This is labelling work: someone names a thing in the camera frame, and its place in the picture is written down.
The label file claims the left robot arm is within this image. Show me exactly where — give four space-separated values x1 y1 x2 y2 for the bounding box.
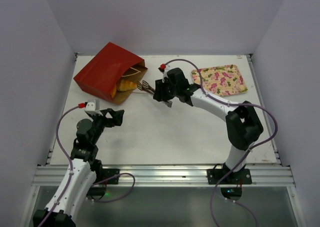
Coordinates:
32 108 125 227

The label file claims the floral rectangular tray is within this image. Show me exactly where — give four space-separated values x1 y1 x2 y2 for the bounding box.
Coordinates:
199 64 248 97

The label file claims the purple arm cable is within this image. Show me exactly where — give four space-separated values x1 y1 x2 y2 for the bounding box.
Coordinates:
37 103 136 227
166 58 279 227

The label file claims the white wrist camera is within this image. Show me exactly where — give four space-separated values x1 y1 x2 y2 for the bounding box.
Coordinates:
158 64 171 82
84 99 100 112

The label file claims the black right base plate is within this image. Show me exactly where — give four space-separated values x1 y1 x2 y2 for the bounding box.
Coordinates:
206 164 253 185

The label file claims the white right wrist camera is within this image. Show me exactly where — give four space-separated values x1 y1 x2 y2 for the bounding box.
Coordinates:
158 64 171 82

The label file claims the aluminium frame rail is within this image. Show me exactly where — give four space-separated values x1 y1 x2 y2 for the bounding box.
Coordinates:
31 164 295 188

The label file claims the fake croissant bread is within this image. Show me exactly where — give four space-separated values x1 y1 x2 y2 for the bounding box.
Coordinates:
111 79 138 98

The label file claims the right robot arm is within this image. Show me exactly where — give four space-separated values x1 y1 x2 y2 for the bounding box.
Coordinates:
153 65 264 184

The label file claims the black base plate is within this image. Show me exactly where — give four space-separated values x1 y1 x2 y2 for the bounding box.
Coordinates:
206 164 253 185
99 168 120 185

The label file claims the red paper bag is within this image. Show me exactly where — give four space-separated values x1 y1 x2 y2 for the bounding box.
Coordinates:
73 42 148 105

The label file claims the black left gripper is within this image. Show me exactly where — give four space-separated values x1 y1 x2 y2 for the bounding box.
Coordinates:
88 108 124 145

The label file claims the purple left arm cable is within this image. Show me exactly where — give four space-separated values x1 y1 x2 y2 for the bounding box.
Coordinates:
37 103 136 227

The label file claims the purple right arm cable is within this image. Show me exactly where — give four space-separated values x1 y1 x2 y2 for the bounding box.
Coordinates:
166 58 279 227

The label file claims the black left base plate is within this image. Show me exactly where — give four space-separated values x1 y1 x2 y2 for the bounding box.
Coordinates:
99 168 120 185

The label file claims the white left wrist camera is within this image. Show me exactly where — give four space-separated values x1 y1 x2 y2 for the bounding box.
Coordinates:
84 99 100 112

